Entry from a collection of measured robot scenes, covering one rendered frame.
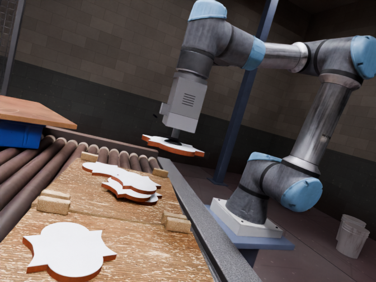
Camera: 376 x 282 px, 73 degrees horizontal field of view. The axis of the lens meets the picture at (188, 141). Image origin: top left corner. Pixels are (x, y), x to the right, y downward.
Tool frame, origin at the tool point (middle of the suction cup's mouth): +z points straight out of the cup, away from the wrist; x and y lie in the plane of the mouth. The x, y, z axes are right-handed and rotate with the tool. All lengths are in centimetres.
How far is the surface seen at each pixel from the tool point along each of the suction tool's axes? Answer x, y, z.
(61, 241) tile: -16.2, 14.7, 17.1
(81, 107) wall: -105, -465, 39
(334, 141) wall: 393, -386, -30
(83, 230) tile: -13.6, 10.4, 17.1
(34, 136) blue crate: -42, -44, 15
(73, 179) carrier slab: -21.5, -17.2, 18.3
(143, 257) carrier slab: -2.2, 14.2, 18.3
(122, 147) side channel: -11, -78, 19
